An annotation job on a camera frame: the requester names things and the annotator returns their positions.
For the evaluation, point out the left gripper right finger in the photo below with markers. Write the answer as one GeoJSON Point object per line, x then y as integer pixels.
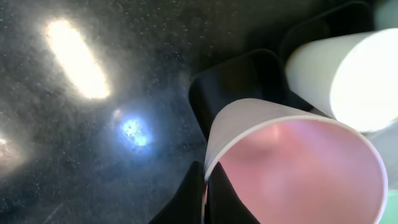
{"type": "Point", "coordinates": [220, 202]}

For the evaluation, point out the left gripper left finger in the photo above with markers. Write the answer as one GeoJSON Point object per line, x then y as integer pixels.
{"type": "Point", "coordinates": [189, 199]}

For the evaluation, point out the pink cup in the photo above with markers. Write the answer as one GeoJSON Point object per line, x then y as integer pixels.
{"type": "Point", "coordinates": [295, 171]}

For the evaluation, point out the black tray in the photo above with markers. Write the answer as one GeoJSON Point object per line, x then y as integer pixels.
{"type": "Point", "coordinates": [224, 84]}

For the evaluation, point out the white cup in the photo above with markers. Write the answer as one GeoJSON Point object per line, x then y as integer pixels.
{"type": "Point", "coordinates": [342, 71]}

